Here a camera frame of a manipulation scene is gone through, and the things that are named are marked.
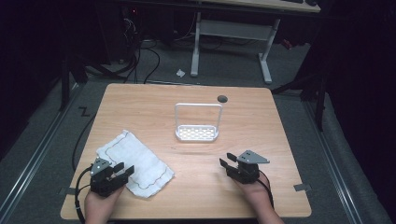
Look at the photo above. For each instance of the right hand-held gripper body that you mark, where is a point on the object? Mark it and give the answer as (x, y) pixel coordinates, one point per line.
(247, 169)

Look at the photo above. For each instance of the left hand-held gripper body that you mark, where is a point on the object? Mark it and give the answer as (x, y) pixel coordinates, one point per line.
(101, 182)

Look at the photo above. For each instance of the white cloth with dark stitching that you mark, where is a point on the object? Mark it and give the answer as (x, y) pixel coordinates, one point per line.
(140, 161)

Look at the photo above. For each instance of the person's left hand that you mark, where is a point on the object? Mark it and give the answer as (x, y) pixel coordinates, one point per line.
(99, 203)

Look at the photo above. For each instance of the person's right hand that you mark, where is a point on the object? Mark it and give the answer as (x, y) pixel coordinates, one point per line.
(252, 191)

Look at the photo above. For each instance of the grey tape strip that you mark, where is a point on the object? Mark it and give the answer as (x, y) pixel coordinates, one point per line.
(302, 187)
(69, 190)

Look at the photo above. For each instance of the black tape floor mark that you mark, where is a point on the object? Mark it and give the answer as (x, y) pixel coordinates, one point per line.
(84, 111)

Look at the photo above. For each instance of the crumpled white paper scrap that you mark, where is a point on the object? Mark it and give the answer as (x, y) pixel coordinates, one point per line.
(180, 73)

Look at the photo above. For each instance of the black metal stand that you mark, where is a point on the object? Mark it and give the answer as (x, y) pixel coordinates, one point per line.
(65, 81)
(319, 93)

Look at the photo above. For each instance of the white-framed desk with wooden top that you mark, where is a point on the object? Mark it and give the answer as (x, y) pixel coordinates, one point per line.
(233, 29)

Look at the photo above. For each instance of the black keyboard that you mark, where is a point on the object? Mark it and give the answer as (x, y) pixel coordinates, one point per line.
(292, 1)

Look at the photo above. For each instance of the black computer mouse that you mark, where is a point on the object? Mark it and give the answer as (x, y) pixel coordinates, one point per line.
(311, 2)

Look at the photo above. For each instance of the metal floor rail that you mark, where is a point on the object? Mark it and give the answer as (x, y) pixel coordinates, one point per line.
(333, 161)
(34, 155)

